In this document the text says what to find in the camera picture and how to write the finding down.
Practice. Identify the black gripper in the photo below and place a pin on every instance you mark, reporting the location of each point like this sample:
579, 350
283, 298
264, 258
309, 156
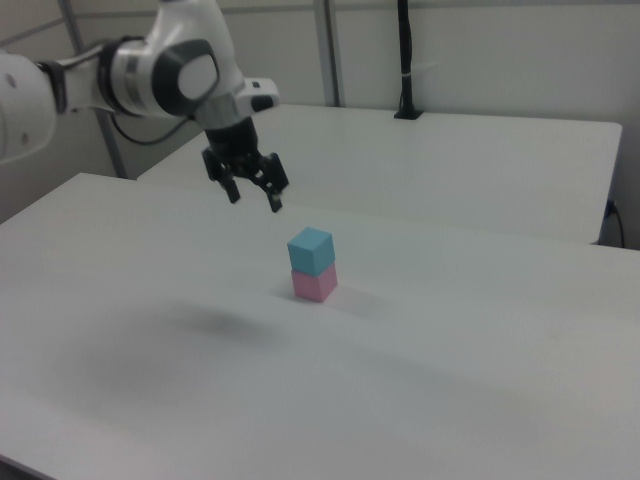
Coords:
235, 142

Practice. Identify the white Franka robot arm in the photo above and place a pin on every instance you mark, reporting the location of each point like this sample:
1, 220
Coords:
150, 75

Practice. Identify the blue cube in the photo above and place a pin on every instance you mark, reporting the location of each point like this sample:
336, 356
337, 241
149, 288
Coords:
310, 251

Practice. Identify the pink cube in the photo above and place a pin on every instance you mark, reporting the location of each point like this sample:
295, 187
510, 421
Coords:
314, 285

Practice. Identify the white rear table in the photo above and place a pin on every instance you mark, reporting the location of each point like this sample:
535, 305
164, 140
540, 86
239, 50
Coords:
430, 165

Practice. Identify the black camera stand pole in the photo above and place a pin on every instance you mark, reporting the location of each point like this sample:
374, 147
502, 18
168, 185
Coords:
406, 60

